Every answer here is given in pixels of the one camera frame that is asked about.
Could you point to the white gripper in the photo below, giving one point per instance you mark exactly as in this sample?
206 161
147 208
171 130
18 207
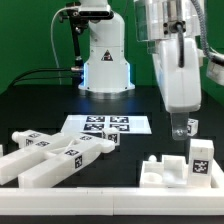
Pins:
180 87

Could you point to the white chair seat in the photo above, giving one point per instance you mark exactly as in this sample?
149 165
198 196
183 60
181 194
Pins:
172 172

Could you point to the white chair back frame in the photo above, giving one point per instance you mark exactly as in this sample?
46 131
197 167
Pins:
52 159

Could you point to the white marker base sheet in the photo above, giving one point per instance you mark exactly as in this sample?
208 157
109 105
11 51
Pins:
95 123

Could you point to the white block left edge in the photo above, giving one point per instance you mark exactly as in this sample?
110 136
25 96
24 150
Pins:
1 150

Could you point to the black camera on stand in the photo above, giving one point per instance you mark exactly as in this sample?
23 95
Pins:
84 11

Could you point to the white L-shaped wall fence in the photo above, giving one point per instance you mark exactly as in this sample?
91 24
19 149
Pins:
151 197

